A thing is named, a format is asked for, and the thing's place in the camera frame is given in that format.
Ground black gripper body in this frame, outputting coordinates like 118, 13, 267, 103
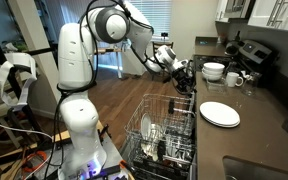
174, 66, 196, 87

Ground white dinner plate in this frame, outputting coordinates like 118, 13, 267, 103
140, 113, 153, 141
199, 113, 241, 129
199, 101, 241, 126

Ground white ceramic bowl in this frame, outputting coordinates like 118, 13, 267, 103
201, 68, 224, 78
202, 62, 226, 75
202, 72, 223, 83

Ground clear glass food container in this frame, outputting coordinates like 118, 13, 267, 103
204, 78, 228, 94

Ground wooden chair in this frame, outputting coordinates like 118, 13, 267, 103
151, 41, 174, 81

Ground white ceramic mug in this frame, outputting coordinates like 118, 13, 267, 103
225, 71, 244, 88

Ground clear glass jar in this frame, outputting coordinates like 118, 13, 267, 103
242, 72, 262, 98

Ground white window blinds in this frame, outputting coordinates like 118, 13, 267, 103
130, 0, 173, 43

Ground dark bottle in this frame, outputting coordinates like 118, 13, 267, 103
234, 30, 242, 43

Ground black electric stove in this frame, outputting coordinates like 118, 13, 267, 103
183, 39, 280, 94

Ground black clamp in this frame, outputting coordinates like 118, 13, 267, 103
97, 123, 112, 139

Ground grey robot mounting table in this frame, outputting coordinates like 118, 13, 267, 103
43, 133, 132, 180

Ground stainless steel sink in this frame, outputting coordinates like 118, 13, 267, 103
222, 155, 288, 180

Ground metal wire dishwasher rack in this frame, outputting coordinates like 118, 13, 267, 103
118, 93, 197, 180

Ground orange handled clamp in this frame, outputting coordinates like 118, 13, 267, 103
118, 159, 133, 173

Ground orange cable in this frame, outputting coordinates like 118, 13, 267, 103
19, 150, 48, 174

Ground white webbing strap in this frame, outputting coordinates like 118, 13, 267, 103
0, 51, 38, 113

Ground white cable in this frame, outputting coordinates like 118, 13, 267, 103
0, 114, 53, 141

